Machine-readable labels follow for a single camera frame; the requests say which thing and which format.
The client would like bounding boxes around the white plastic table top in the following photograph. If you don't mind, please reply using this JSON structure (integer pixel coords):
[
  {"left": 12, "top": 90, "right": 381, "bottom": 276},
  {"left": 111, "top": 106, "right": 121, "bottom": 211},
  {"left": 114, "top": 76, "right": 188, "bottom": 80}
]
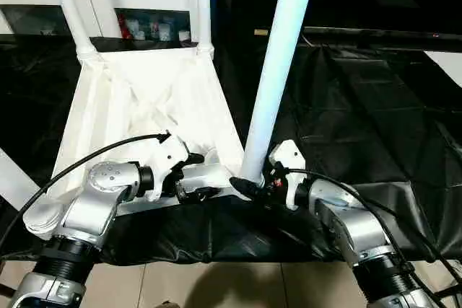
[{"left": 22, "top": 46, "right": 253, "bottom": 240}]

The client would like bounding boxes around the white plastic table leg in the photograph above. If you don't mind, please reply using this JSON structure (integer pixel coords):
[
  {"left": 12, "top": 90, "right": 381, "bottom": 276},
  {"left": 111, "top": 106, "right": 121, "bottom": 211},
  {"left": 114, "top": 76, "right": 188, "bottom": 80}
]
[
  {"left": 195, "top": 0, "right": 216, "bottom": 57},
  {"left": 0, "top": 148, "right": 40, "bottom": 211},
  {"left": 45, "top": 0, "right": 98, "bottom": 63},
  {"left": 239, "top": 0, "right": 321, "bottom": 185}
]

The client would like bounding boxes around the black glossy mat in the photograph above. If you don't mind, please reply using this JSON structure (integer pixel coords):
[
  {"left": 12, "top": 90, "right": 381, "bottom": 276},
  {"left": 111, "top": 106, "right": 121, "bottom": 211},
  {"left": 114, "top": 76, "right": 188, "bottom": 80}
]
[{"left": 0, "top": 35, "right": 462, "bottom": 265}]

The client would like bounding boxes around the small red box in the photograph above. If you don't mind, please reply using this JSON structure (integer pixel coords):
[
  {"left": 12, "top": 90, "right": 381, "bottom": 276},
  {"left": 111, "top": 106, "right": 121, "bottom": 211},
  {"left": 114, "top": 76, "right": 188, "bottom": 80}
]
[{"left": 118, "top": 14, "right": 130, "bottom": 40}]

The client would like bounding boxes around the white sideboard with glass doors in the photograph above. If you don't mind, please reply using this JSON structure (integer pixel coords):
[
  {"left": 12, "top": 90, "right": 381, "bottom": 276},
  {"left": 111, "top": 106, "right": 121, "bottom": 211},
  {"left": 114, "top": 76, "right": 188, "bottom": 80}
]
[{"left": 0, "top": 0, "right": 199, "bottom": 42}]

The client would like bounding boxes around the black floor rod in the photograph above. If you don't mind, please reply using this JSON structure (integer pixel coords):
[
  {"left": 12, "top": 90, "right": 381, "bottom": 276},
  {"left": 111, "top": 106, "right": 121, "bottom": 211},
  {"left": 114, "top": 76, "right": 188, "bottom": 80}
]
[{"left": 432, "top": 284, "right": 462, "bottom": 298}]

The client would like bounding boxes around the flat white board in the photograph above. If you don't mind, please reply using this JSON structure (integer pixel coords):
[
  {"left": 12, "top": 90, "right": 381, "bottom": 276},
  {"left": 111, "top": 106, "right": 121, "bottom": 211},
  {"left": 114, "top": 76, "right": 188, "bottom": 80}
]
[{"left": 425, "top": 50, "right": 462, "bottom": 88}]

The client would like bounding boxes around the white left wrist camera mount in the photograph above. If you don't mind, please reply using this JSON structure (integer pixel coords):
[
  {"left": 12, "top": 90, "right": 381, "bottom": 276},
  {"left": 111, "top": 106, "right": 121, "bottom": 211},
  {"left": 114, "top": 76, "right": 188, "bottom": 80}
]
[{"left": 146, "top": 131, "right": 191, "bottom": 201}]

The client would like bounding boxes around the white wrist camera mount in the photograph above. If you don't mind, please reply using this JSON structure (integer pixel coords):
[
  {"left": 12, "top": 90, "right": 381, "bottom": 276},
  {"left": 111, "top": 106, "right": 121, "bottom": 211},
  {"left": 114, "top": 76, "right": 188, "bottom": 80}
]
[
  {"left": 269, "top": 139, "right": 307, "bottom": 211},
  {"left": 146, "top": 131, "right": 191, "bottom": 201}
]

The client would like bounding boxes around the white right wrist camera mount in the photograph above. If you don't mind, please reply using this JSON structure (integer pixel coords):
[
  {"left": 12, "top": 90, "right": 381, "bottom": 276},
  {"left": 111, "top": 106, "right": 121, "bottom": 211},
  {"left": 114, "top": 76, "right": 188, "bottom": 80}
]
[{"left": 269, "top": 139, "right": 307, "bottom": 211}]

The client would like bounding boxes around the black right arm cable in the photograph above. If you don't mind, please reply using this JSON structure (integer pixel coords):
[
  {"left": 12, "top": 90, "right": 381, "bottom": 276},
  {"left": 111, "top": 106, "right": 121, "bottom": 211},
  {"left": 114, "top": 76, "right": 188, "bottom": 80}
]
[{"left": 281, "top": 167, "right": 462, "bottom": 308}]

